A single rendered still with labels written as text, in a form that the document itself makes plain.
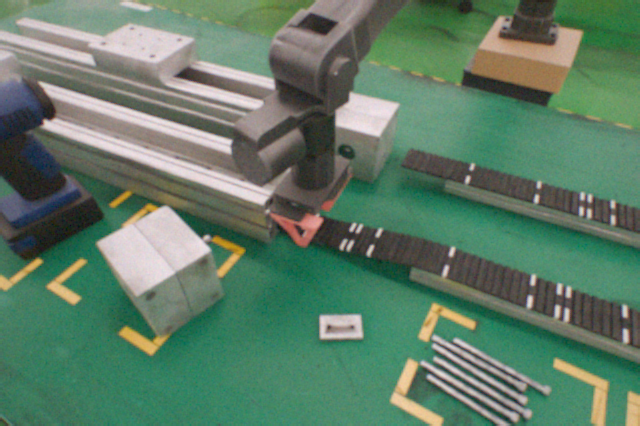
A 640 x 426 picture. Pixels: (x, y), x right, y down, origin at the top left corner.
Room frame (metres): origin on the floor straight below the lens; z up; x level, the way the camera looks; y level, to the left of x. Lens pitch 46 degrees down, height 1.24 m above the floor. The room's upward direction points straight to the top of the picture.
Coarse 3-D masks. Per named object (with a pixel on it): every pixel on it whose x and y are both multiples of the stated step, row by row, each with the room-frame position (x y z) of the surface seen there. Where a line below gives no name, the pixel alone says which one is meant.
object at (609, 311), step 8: (600, 304) 0.27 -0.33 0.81; (608, 304) 0.27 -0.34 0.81; (616, 304) 0.26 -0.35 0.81; (600, 312) 0.26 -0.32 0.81; (608, 312) 0.26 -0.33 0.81; (616, 312) 0.25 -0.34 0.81; (600, 320) 0.25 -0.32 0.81; (608, 320) 0.25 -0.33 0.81; (616, 320) 0.24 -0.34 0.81; (600, 328) 0.24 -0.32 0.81; (608, 328) 0.24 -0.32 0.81; (616, 328) 0.23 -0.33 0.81; (608, 336) 0.23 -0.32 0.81; (616, 336) 0.22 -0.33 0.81
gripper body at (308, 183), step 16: (304, 160) 0.38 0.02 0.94; (320, 160) 0.38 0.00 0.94; (336, 160) 0.44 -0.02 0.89; (288, 176) 0.41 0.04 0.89; (304, 176) 0.38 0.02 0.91; (320, 176) 0.38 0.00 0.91; (336, 176) 0.41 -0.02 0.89; (288, 192) 0.38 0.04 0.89; (304, 192) 0.38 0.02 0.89; (320, 192) 0.38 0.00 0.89
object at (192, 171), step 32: (64, 96) 0.64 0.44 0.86; (64, 128) 0.55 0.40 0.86; (96, 128) 0.59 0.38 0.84; (128, 128) 0.58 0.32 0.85; (160, 128) 0.55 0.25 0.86; (192, 128) 0.55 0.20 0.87; (64, 160) 0.55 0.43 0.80; (96, 160) 0.51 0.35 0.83; (128, 160) 0.48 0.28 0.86; (160, 160) 0.47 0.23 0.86; (192, 160) 0.51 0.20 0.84; (224, 160) 0.50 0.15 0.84; (160, 192) 0.46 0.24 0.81; (192, 192) 0.43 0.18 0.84; (224, 192) 0.41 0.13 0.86; (256, 192) 0.40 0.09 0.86; (224, 224) 0.41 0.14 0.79; (256, 224) 0.40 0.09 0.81
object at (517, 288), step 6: (516, 270) 0.31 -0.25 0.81; (516, 276) 0.30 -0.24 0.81; (522, 276) 0.30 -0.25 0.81; (510, 282) 0.30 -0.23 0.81; (516, 282) 0.30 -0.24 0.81; (522, 282) 0.30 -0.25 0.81; (510, 288) 0.29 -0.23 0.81; (516, 288) 0.29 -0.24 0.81; (522, 288) 0.29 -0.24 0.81; (510, 294) 0.28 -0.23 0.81; (516, 294) 0.28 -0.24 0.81; (522, 294) 0.28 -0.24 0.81; (510, 300) 0.27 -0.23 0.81; (516, 300) 0.27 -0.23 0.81; (522, 300) 0.27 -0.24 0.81; (522, 306) 0.26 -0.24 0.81
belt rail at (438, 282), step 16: (416, 272) 0.32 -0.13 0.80; (448, 288) 0.30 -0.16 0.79; (464, 288) 0.30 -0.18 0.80; (480, 304) 0.28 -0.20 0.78; (496, 304) 0.28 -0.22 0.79; (512, 304) 0.27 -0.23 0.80; (528, 320) 0.26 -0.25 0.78; (544, 320) 0.26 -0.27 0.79; (576, 336) 0.24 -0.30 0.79; (592, 336) 0.24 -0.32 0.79; (624, 352) 0.22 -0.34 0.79
